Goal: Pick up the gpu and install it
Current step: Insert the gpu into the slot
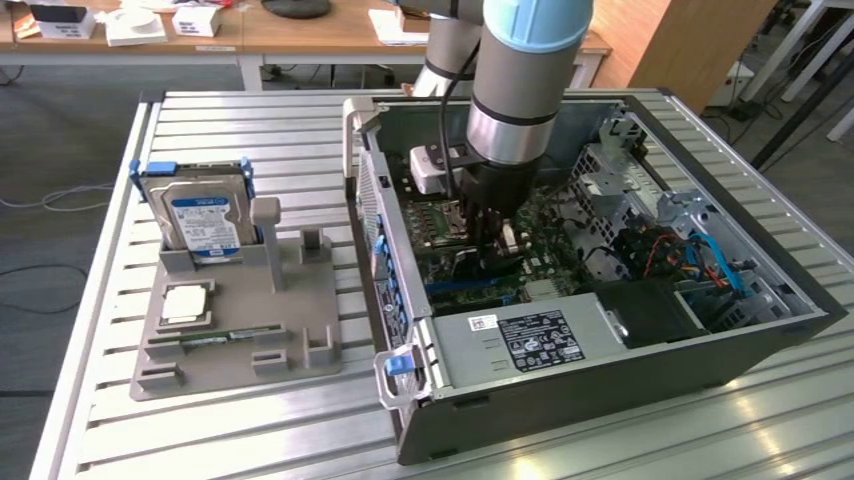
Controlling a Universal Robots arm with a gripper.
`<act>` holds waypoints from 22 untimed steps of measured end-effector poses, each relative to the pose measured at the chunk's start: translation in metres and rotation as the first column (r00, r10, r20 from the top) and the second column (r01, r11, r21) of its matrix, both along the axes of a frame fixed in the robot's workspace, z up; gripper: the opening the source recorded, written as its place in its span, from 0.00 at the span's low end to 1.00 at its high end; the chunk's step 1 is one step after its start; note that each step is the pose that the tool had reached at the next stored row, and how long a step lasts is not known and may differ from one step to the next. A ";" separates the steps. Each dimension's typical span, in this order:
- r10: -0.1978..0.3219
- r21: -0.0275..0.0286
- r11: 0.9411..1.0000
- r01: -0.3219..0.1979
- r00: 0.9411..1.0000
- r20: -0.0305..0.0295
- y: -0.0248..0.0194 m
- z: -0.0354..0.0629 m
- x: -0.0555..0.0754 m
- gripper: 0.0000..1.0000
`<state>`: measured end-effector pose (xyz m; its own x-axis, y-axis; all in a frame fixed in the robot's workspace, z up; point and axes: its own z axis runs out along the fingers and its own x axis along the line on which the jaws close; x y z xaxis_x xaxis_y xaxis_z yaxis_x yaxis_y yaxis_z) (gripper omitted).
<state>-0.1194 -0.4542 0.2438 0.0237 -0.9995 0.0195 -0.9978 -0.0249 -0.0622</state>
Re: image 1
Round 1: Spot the wooden desk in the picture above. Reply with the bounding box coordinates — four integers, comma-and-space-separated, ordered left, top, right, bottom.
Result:
0, 0, 614, 92

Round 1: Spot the green spare RAM stick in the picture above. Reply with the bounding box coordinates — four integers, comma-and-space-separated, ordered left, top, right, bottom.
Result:
146, 327, 282, 349

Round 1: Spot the white floor cable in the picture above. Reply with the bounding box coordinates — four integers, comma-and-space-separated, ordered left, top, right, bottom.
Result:
0, 181, 116, 212

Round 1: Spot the silver chipset heatsink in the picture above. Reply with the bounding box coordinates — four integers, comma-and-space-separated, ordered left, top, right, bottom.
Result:
529, 279, 567, 302

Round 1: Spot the black metal pole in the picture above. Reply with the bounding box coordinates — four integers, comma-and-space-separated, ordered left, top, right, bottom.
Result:
750, 43, 854, 171

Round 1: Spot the blue plastic case latch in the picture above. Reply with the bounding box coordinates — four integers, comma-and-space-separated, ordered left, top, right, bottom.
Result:
386, 353, 419, 378

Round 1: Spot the white square device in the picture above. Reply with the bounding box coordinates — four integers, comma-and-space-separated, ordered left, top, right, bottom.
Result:
102, 6, 168, 48

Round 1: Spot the grey plastic parts rack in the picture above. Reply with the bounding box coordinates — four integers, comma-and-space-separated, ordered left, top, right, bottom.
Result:
127, 196, 346, 404

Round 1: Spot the silver metal drive cage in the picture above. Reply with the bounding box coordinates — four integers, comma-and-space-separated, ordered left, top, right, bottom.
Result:
570, 113, 674, 254

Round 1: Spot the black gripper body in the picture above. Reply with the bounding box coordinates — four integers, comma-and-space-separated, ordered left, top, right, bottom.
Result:
458, 158, 542, 219

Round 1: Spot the black expansion slot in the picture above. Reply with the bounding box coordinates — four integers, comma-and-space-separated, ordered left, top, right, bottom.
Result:
430, 292, 521, 308

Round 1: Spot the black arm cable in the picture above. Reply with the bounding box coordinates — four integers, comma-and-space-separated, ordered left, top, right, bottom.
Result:
438, 41, 483, 197

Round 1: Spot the silver spare CPU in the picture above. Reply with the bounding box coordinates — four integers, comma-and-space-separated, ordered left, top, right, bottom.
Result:
159, 286, 208, 324

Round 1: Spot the black round object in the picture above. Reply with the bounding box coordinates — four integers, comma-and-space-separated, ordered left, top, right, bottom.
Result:
259, 0, 334, 21

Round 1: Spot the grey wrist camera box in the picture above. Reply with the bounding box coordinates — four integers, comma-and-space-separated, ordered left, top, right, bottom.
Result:
407, 144, 470, 195

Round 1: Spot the brown cardboard box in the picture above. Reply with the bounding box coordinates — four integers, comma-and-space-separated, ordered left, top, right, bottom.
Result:
397, 7, 433, 34

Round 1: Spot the metal CPU socket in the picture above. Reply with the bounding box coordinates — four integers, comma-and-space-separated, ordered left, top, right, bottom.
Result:
431, 201, 470, 247

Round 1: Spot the black fan shroud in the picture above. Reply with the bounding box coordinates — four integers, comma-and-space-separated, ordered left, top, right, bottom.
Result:
595, 277, 712, 350

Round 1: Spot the white paper stack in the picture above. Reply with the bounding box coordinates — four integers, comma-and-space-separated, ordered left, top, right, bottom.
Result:
367, 8, 433, 48

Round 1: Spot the small white cardboard box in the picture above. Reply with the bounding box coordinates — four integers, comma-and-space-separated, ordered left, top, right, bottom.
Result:
171, 4, 224, 39

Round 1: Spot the grey power supply unit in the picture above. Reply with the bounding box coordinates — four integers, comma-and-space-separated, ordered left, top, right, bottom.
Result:
425, 292, 634, 392

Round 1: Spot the blue expansion slot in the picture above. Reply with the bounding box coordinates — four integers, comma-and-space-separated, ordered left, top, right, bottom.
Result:
425, 278, 501, 297

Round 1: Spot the hard disk with blue carrier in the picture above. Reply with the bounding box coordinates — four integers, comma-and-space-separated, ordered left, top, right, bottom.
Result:
126, 156, 261, 260

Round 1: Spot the black open PC case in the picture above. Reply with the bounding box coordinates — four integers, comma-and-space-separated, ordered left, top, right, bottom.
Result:
341, 93, 850, 466

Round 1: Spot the blue disk wire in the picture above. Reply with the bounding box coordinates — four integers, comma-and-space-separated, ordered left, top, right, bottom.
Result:
689, 228, 748, 302

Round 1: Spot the green motherboard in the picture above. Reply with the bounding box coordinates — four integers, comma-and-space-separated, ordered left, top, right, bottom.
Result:
398, 171, 603, 315

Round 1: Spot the white metal desk frame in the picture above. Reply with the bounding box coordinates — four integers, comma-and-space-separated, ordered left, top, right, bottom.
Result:
733, 0, 854, 142

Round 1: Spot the wooden cabinet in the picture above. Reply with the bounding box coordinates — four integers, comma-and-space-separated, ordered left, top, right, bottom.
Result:
586, 0, 780, 117

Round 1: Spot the black Nvidia graphics card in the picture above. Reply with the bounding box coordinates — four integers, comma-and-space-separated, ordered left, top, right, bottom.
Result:
423, 244, 529, 289

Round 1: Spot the orange booklet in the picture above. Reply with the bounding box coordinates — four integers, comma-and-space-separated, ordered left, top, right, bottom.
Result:
11, 8, 43, 41

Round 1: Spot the red disk wire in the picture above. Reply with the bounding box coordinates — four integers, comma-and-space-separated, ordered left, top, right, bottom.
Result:
650, 233, 690, 279

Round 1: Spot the white box with black lid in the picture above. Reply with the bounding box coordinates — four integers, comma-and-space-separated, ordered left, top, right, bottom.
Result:
28, 2, 96, 41

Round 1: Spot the black floor cable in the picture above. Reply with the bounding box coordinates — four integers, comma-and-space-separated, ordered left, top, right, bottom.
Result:
0, 263, 90, 282

